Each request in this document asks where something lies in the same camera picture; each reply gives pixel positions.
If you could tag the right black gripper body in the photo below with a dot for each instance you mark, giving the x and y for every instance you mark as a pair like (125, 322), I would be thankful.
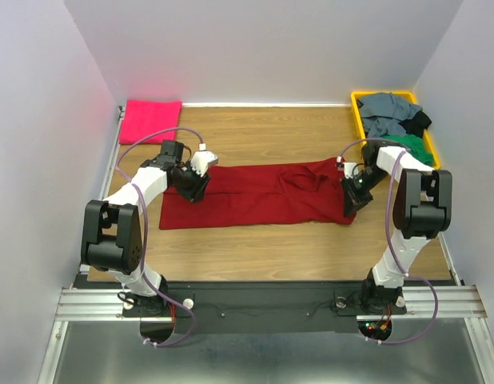
(360, 185)

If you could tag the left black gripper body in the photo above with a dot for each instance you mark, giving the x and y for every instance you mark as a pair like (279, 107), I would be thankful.
(190, 184)

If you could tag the dark red t shirt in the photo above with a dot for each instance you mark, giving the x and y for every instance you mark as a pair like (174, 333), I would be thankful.
(261, 195)

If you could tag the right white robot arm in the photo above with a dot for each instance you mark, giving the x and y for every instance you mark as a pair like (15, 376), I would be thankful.
(419, 207)

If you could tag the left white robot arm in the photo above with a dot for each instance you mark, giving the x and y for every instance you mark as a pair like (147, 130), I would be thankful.
(113, 228)

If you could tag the green t shirt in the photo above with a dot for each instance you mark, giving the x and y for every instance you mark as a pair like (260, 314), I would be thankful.
(416, 146)

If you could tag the grey t shirt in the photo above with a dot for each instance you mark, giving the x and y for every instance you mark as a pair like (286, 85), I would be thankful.
(382, 114)

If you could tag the folded pink t shirt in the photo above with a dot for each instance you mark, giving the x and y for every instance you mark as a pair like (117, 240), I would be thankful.
(143, 118)

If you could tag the black t shirt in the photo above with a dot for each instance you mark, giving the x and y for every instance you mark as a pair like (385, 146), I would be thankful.
(417, 125)

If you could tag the yellow plastic bin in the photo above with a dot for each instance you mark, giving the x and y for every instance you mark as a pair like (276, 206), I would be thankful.
(410, 97)

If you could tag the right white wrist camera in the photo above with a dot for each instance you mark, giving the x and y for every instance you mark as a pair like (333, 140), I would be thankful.
(348, 169)

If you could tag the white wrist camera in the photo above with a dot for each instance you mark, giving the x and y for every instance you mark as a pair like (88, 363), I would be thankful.
(202, 160)
(348, 169)

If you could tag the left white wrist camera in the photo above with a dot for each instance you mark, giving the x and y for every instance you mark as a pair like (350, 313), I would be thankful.
(202, 160)

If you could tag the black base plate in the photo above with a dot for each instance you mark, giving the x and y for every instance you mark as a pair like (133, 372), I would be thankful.
(263, 308)

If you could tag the aluminium frame rail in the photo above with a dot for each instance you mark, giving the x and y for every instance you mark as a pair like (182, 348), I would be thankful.
(442, 337)

